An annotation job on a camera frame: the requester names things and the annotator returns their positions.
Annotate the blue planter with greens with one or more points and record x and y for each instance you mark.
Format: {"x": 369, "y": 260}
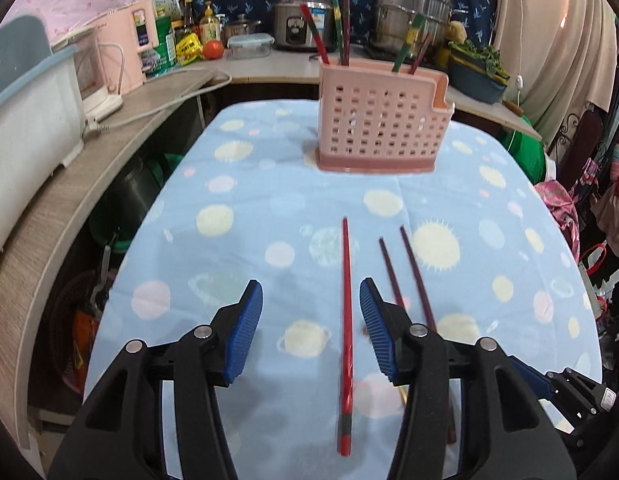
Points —
{"x": 474, "y": 80}

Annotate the green chopstick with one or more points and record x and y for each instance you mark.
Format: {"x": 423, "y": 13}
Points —
{"x": 338, "y": 30}
{"x": 409, "y": 40}

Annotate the dark metal chair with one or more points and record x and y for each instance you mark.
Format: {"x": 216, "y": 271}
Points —
{"x": 587, "y": 145}

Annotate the large steel steamer pot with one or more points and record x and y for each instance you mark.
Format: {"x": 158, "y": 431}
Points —
{"x": 389, "y": 5}

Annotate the yellow snack packet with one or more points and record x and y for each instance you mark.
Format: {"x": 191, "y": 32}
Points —
{"x": 189, "y": 47}

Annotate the light blue dotted tablecloth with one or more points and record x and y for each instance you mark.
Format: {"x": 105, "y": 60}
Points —
{"x": 239, "y": 200}

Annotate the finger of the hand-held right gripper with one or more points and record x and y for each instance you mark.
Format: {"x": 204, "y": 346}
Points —
{"x": 532, "y": 377}

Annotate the yellowish brown lump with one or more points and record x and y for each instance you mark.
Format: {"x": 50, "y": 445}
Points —
{"x": 456, "y": 31}

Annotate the green basin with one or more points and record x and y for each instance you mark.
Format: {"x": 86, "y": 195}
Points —
{"x": 101, "y": 240}

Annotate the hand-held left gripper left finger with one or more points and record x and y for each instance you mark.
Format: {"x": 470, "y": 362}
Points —
{"x": 244, "y": 330}

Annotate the pink kitchen appliance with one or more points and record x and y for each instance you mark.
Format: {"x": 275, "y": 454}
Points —
{"x": 124, "y": 35}

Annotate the green canister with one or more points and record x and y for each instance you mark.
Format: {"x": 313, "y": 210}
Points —
{"x": 162, "y": 45}

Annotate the gold flower-shaped spoon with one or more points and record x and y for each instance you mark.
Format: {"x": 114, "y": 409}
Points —
{"x": 402, "y": 394}

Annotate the dark maroon chopstick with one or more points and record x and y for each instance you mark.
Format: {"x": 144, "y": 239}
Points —
{"x": 420, "y": 55}
{"x": 419, "y": 280}
{"x": 392, "y": 275}
{"x": 346, "y": 25}

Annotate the white power strip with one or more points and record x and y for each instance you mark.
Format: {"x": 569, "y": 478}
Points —
{"x": 106, "y": 104}

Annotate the red tomato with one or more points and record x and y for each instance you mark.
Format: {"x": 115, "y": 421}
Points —
{"x": 213, "y": 50}

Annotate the glass container blue lid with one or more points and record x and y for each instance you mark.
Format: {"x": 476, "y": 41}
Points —
{"x": 249, "y": 46}

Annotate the orange packet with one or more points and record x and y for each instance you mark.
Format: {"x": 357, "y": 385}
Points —
{"x": 84, "y": 340}

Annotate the pile of colourful clothes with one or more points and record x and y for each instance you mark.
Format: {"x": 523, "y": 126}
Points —
{"x": 614, "y": 190}

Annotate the red chopstick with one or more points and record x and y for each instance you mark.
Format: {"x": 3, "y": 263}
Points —
{"x": 314, "y": 35}
{"x": 347, "y": 310}

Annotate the black pot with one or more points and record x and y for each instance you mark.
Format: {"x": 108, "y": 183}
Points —
{"x": 134, "y": 190}

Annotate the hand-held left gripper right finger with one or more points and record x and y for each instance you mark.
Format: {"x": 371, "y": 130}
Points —
{"x": 379, "y": 330}

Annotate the pink perforated utensil holder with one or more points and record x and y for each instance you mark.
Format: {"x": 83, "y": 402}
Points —
{"x": 379, "y": 120}

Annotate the silver rice cooker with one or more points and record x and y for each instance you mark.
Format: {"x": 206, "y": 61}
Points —
{"x": 297, "y": 25}

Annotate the green bag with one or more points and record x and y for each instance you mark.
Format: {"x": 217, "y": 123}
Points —
{"x": 527, "y": 155}

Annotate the small steel pot with lid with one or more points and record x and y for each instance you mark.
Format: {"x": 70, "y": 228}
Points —
{"x": 242, "y": 27}

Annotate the yellow oil bottle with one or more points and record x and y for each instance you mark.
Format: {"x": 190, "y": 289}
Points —
{"x": 209, "y": 25}

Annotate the dark sauce bottle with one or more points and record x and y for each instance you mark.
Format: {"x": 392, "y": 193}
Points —
{"x": 188, "y": 15}

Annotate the white dish drainer blue lid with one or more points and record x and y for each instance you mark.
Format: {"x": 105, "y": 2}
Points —
{"x": 24, "y": 135}

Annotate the pink floral cloth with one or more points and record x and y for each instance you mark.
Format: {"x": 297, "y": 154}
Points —
{"x": 559, "y": 205}

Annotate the beige curtain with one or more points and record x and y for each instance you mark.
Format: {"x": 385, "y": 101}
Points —
{"x": 539, "y": 35}

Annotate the wooden counter shelf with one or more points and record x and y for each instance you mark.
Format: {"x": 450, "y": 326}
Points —
{"x": 39, "y": 220}

